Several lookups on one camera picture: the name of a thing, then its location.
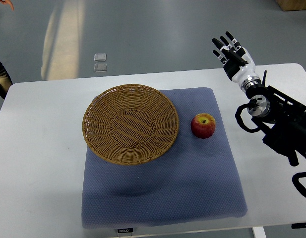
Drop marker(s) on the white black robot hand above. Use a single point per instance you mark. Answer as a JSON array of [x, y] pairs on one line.
[[236, 61]]

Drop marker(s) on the red apple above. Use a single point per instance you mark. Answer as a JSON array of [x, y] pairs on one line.
[[203, 125]]

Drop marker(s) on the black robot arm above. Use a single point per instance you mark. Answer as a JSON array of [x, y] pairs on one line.
[[281, 118]]

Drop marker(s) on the woven wicker basket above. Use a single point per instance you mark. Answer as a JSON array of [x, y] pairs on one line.
[[130, 124]]

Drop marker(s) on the wooden box corner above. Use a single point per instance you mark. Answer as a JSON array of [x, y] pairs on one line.
[[292, 5]]

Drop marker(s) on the blue-grey cushion mat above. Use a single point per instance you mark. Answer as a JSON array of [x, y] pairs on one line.
[[196, 179]]

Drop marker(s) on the lower metal floor plate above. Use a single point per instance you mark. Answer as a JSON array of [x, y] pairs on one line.
[[100, 67]]

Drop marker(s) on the metal floor plate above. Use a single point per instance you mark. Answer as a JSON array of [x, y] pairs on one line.
[[100, 67], [100, 57]]

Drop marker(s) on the upper metal floor plate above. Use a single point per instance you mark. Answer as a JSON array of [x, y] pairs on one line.
[[100, 57]]

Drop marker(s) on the white table leg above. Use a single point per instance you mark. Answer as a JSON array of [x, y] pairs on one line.
[[259, 232]]

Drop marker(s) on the black table label plate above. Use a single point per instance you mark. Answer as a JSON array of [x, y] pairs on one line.
[[125, 230]]

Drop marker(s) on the person in dark clothing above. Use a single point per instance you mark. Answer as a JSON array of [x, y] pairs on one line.
[[5, 81]]

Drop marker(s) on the person's fingers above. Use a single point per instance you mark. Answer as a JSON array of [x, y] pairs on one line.
[[7, 2]]

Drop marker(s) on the black table edge bracket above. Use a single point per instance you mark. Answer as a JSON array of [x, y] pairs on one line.
[[298, 225]]

